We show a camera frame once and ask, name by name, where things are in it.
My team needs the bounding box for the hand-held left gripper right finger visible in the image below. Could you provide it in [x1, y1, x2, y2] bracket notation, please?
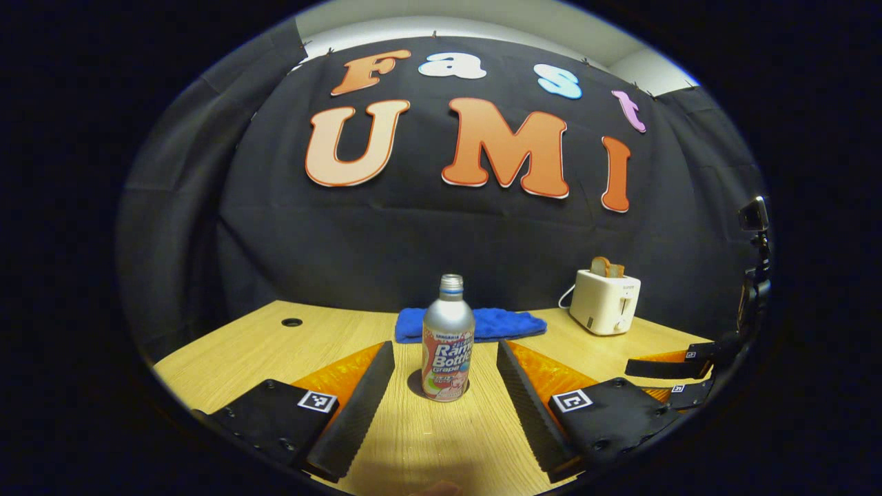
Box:
[496, 339, 684, 484]

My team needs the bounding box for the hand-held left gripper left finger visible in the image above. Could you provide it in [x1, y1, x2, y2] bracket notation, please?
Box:
[189, 341, 397, 484]

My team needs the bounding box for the dark round coaster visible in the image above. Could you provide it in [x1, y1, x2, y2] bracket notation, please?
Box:
[407, 371, 472, 400]

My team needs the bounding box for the silver water bottle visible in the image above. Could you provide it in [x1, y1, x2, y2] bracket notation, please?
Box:
[421, 273, 476, 403]

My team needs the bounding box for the white toaster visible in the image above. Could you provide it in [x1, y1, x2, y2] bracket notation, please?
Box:
[569, 269, 642, 337]

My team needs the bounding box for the blue folded cloth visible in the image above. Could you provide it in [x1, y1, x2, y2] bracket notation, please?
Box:
[394, 307, 548, 344]

